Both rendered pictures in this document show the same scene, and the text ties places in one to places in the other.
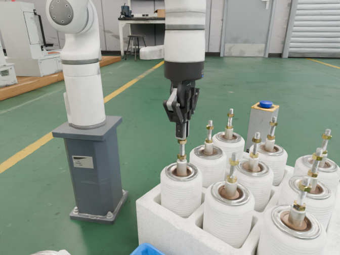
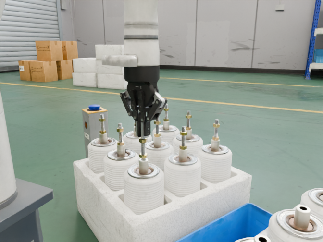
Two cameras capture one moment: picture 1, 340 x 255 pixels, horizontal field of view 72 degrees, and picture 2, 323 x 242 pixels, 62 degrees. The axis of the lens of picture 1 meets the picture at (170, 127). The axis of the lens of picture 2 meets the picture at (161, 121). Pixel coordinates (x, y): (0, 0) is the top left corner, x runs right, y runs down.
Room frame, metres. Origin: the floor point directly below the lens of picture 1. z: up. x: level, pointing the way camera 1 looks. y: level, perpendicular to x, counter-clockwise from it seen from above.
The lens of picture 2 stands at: (0.25, 0.51, 0.54)
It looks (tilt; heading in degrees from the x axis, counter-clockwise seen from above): 16 degrees down; 286
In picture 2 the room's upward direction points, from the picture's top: straight up
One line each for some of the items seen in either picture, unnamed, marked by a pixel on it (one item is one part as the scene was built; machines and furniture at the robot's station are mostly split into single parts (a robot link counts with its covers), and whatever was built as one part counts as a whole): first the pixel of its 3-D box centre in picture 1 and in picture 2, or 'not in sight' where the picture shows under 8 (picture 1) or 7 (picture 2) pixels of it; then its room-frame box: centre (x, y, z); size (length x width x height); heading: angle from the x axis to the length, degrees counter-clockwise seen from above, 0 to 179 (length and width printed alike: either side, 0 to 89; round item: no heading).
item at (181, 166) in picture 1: (181, 166); (143, 165); (0.45, -0.03, 0.26); 0.02 x 0.02 x 0.03
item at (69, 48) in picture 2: not in sight; (65, 50); (3.07, -3.50, 0.45); 0.30 x 0.24 x 0.30; 168
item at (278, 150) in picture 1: (268, 149); (137, 135); (0.56, -0.27, 0.25); 0.08 x 0.08 x 0.01
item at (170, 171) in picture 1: (181, 171); (143, 171); (0.45, -0.03, 0.25); 0.08 x 0.08 x 0.01
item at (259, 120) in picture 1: (258, 149); (97, 151); (0.74, -0.32, 0.16); 0.07 x 0.07 x 0.31; 51
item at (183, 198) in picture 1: (180, 203); (143, 204); (0.45, -0.03, 0.16); 0.10 x 0.10 x 0.18
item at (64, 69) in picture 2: not in sight; (60, 69); (3.09, -3.31, 0.15); 0.30 x 0.24 x 0.30; 171
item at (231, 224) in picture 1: (225, 227); (182, 190); (0.37, -0.12, 0.16); 0.10 x 0.10 x 0.18
